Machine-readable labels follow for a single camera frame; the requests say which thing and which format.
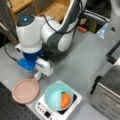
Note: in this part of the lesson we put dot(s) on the blue and white gripper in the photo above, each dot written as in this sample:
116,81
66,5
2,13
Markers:
43,66

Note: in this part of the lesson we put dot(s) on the pink pan with white handle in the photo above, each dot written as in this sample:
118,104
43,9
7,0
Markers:
26,90

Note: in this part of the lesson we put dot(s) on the teal bowl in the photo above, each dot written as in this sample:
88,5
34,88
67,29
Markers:
53,93

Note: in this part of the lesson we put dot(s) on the orange carrot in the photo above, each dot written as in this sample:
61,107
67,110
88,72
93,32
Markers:
65,100

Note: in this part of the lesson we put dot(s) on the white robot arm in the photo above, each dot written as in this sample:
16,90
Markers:
35,31

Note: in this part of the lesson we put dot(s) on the small orange object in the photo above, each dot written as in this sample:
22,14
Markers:
82,29

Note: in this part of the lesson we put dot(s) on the wooden shelf cabinet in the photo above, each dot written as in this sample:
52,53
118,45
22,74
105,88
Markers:
57,9

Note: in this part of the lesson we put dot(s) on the silver toaster oven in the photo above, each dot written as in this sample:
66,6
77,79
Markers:
106,93

